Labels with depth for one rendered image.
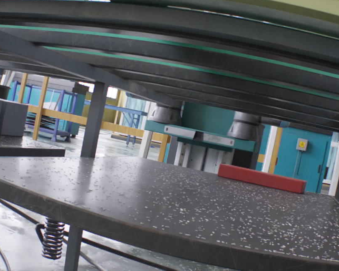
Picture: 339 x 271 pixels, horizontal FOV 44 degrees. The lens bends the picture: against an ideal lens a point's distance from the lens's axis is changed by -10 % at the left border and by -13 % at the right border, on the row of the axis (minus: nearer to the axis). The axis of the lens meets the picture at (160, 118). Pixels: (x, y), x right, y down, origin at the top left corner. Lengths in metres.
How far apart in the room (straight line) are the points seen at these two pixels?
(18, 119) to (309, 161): 4.46
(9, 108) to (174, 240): 0.86
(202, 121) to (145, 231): 2.21
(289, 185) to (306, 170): 4.07
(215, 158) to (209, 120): 0.24
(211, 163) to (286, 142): 2.73
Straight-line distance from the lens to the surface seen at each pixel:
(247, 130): 2.53
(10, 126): 1.34
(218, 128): 2.72
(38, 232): 1.40
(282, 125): 2.54
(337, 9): 0.47
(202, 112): 2.75
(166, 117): 2.64
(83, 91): 10.46
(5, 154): 1.06
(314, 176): 5.47
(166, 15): 0.54
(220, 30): 0.52
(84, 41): 0.85
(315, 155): 5.46
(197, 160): 2.84
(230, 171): 1.46
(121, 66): 1.12
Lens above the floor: 0.72
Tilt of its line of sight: level
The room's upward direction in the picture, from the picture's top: 12 degrees clockwise
